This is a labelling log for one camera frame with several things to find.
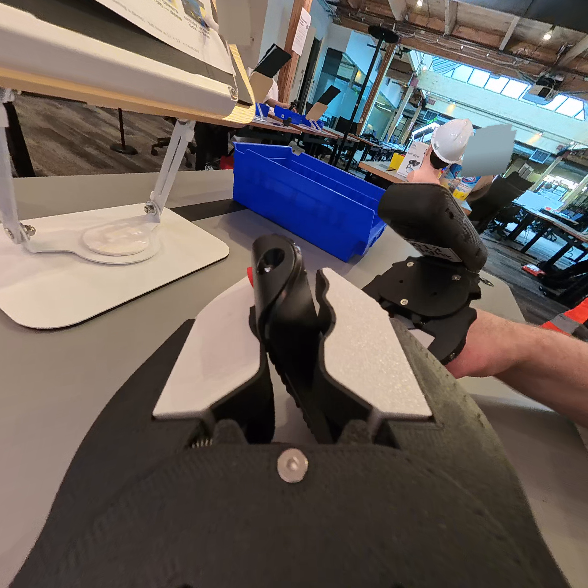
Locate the long wooden work table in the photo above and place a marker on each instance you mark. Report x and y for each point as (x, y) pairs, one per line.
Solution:
(376, 172)

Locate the wooden board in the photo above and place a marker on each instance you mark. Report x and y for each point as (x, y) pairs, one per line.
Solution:
(92, 94)

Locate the black remote control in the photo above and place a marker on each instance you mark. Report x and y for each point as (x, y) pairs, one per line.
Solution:
(285, 312)

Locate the printed instruction sheet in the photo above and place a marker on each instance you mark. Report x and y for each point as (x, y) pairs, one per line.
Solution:
(151, 18)

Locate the black backing panel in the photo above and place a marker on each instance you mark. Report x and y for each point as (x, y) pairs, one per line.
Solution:
(73, 16)

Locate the black floor pole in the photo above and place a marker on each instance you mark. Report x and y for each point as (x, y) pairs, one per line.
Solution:
(367, 82)

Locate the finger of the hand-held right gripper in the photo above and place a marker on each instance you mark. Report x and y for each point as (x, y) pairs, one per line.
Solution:
(420, 339)

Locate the white paper notice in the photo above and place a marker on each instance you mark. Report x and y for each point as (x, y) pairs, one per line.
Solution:
(303, 30)

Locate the small blue storage bin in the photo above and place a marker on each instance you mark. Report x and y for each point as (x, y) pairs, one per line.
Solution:
(294, 117)

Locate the black swivel chair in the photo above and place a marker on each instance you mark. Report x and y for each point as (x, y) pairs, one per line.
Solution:
(500, 197)

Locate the white hard hat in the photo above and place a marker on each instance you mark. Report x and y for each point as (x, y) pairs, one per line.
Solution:
(452, 138)

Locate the orange reflective vest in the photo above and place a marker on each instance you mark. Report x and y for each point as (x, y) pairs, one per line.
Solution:
(569, 319)

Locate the person's right forearm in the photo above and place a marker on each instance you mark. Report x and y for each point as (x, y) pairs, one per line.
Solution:
(528, 353)

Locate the blue plastic bin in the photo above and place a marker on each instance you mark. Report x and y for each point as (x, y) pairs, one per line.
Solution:
(298, 202)

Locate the white metal document stand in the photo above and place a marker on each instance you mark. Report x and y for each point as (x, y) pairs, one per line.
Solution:
(138, 285)

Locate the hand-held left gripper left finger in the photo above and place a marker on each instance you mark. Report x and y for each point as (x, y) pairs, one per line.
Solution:
(211, 363)

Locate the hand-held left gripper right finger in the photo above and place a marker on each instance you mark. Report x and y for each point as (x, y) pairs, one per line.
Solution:
(372, 358)

